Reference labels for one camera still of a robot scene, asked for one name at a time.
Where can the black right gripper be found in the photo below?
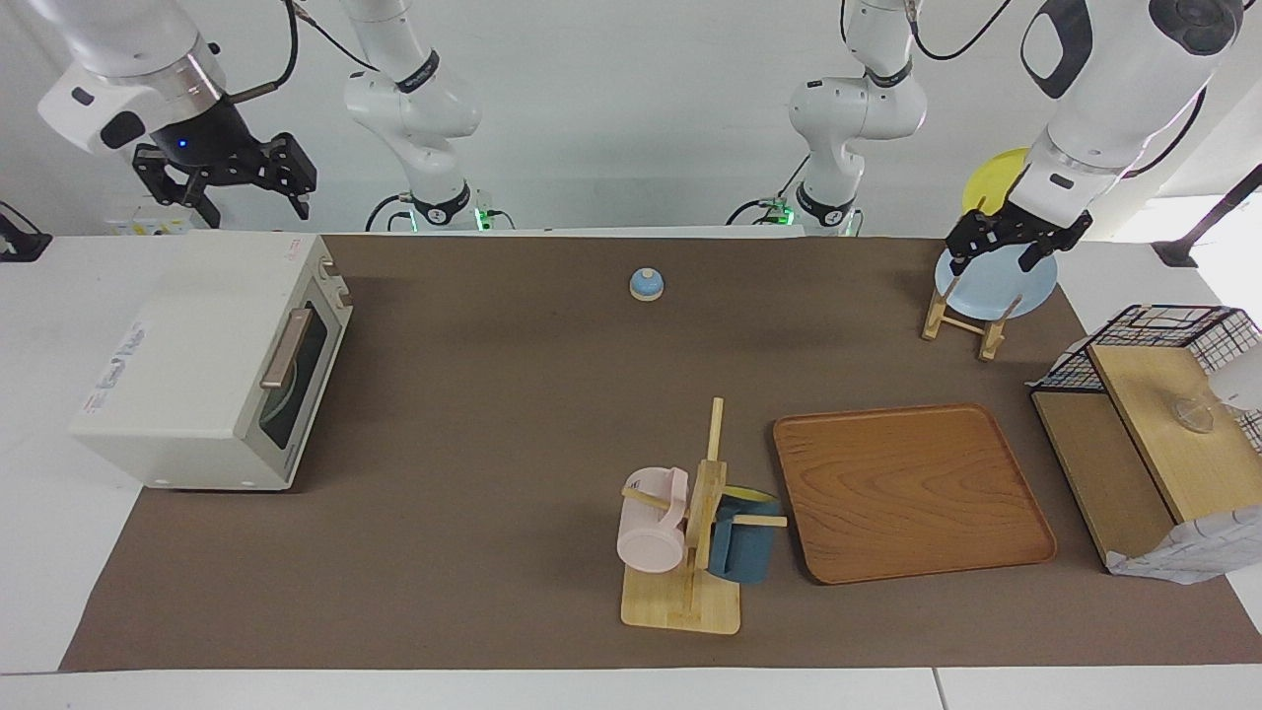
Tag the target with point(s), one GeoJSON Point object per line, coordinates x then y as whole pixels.
{"type": "Point", "coordinates": [197, 143]}

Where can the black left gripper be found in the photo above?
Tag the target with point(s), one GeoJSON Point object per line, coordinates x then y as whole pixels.
{"type": "Point", "coordinates": [1011, 229]}

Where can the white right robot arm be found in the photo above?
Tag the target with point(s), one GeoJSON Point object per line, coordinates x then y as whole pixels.
{"type": "Point", "coordinates": [118, 49]}

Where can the cream toaster oven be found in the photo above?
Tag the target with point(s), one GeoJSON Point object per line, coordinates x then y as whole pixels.
{"type": "Point", "coordinates": [187, 355]}

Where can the light blue plate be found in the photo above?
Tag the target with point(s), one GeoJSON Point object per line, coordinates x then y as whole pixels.
{"type": "Point", "coordinates": [996, 291]}

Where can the yellow plate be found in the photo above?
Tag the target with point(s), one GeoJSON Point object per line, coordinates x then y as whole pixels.
{"type": "Point", "coordinates": [991, 182]}

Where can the white box with yellow marks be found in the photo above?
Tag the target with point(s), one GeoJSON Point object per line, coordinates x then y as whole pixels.
{"type": "Point", "coordinates": [148, 222]}

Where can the wooden dish rack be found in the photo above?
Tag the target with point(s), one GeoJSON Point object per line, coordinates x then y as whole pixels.
{"type": "Point", "coordinates": [994, 335]}

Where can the wooden shelf unit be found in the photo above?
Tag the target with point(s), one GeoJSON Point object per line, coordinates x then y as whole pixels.
{"type": "Point", "coordinates": [1144, 424]}

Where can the clear glass cup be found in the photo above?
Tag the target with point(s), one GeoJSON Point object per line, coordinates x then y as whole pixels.
{"type": "Point", "coordinates": [1195, 416]}

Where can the brown wooden tray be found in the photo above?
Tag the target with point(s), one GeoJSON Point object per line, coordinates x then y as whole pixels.
{"type": "Point", "coordinates": [907, 493]}

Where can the white rounded object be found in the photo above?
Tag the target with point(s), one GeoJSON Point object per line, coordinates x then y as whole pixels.
{"type": "Point", "coordinates": [1244, 380]}

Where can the brown table mat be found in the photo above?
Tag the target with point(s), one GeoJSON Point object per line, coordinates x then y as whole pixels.
{"type": "Point", "coordinates": [493, 394]}

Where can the white brick pattern paper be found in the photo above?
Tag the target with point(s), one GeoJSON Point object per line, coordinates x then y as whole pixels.
{"type": "Point", "coordinates": [1203, 552]}

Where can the dark blue mug yellow inside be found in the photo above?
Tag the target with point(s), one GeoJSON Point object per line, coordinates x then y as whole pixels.
{"type": "Point", "coordinates": [744, 552]}

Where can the pink mug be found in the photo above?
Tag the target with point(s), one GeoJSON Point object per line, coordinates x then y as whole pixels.
{"type": "Point", "coordinates": [651, 537]}

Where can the wooden mug tree stand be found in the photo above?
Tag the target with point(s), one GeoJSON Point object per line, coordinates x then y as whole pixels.
{"type": "Point", "coordinates": [680, 602]}

